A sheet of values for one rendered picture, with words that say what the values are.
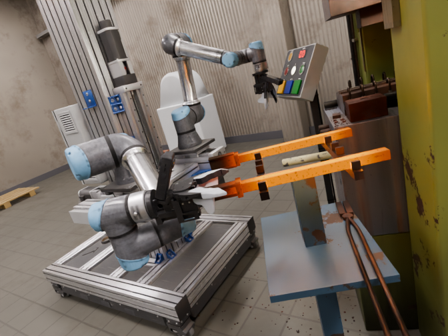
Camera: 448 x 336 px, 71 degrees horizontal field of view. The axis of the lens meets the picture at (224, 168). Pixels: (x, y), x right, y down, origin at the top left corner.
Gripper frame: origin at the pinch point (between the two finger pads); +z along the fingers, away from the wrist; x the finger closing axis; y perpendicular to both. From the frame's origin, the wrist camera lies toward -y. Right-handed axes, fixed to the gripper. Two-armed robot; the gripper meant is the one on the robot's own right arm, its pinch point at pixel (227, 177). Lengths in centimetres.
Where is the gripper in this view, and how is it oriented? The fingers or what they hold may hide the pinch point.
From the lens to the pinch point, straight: 73.8
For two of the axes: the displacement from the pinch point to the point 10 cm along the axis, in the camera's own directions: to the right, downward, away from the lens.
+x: -0.4, 3.1, -9.5
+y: 2.6, 9.2, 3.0
